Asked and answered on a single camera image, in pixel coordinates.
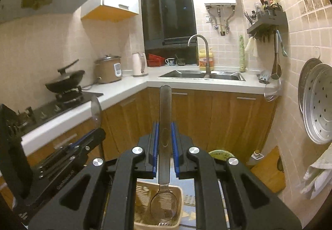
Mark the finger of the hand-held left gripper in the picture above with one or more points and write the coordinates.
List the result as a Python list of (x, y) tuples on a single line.
[(90, 138), (64, 160)]

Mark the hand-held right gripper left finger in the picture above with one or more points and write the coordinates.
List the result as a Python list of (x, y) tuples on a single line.
[(155, 142)]

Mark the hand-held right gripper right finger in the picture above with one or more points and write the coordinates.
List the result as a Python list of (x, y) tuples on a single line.
[(175, 147)]

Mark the grey metal utensil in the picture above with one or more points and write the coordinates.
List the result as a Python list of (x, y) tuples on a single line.
[(96, 113)]

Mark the metal spoon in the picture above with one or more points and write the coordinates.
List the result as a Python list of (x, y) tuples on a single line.
[(165, 116)]

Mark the beige plastic utensil basket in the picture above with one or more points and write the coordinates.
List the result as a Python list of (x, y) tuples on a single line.
[(179, 193)]

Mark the black gas stove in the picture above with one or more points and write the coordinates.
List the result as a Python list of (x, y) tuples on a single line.
[(57, 110)]

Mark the green round container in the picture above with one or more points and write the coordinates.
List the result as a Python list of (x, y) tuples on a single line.
[(220, 154)]

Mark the wooden base cabinets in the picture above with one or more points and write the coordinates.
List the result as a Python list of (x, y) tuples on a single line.
[(228, 121)]

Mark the black wok with lid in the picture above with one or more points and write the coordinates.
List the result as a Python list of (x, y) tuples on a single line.
[(64, 81)]

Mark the beige rice cooker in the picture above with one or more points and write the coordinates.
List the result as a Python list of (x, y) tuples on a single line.
[(107, 70)]

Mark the steel sink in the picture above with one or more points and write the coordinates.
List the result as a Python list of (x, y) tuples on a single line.
[(197, 75)]

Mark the white electric kettle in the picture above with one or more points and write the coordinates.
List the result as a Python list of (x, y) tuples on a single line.
[(137, 64)]

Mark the small bottle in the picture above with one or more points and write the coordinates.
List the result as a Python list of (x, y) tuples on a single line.
[(256, 155)]

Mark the white patterned cup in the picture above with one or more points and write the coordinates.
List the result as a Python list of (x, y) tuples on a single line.
[(170, 61)]

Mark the red plastic basket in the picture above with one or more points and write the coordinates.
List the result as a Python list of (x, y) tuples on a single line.
[(155, 60)]

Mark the dark bowl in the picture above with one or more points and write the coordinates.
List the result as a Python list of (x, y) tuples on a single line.
[(180, 61)]

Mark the yellow dish soap bottle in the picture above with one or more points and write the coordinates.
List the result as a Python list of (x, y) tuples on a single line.
[(203, 60)]

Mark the wooden panel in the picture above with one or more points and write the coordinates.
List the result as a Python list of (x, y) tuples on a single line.
[(269, 173)]

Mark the metal faucet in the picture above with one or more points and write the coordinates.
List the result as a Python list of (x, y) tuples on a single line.
[(206, 48)]

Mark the grey knife holder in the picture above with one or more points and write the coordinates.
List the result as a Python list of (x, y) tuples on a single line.
[(264, 76)]

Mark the green patterned roll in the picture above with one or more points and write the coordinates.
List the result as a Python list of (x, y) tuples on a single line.
[(242, 53)]

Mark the white hanging cloth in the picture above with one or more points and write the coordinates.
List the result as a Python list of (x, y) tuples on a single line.
[(251, 46)]

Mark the hanging metal ladle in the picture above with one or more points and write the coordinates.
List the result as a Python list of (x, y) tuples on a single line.
[(276, 66)]

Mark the water heater pipes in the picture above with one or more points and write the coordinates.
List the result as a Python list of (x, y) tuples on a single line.
[(220, 20)]

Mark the dark window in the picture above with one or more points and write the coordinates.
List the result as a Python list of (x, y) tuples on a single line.
[(168, 7)]

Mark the plain metal steamer tray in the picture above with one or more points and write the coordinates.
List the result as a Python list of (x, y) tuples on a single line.
[(302, 82)]

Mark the white hanging towel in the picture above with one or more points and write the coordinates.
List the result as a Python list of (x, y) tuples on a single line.
[(319, 175)]

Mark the perforated metal steamer tray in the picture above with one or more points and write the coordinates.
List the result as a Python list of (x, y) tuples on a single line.
[(319, 105)]

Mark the dark chopsticks bundle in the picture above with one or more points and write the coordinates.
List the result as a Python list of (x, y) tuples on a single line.
[(249, 17)]

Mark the wall socket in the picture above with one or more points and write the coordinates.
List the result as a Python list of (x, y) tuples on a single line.
[(207, 19)]

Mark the black wall rack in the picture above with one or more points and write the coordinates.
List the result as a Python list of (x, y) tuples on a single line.
[(269, 22)]

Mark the heart shaped wall hook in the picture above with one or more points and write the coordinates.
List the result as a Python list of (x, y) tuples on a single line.
[(317, 51)]

